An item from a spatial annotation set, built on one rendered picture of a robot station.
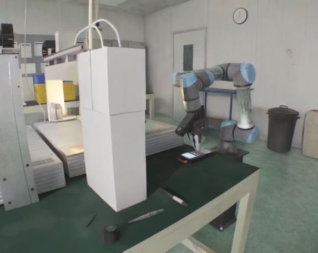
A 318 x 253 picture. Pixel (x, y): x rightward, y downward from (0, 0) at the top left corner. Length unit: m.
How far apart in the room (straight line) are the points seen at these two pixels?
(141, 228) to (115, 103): 0.34
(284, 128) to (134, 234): 3.17
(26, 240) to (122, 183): 0.30
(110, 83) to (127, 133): 0.15
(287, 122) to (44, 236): 3.34
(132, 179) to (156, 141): 0.45
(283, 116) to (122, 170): 3.07
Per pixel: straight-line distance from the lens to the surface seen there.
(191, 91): 0.93
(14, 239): 0.68
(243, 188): 0.95
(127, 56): 0.60
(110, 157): 0.62
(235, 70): 1.33
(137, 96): 0.62
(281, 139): 3.61
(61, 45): 1.40
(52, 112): 1.57
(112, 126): 0.58
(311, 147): 3.66
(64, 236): 0.64
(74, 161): 0.89
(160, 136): 1.09
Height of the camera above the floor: 1.15
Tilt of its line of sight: 14 degrees down
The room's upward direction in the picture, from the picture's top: straight up
